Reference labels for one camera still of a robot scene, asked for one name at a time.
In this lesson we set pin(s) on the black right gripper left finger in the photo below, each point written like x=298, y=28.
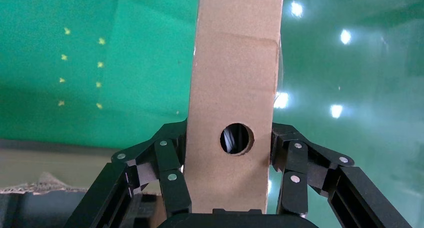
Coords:
x=139, y=186

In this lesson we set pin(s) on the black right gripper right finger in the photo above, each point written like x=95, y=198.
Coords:
x=348, y=190

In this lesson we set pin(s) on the small brown cardboard box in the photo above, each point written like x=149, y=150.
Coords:
x=232, y=70

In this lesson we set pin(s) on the large green table cloth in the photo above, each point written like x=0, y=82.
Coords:
x=82, y=70

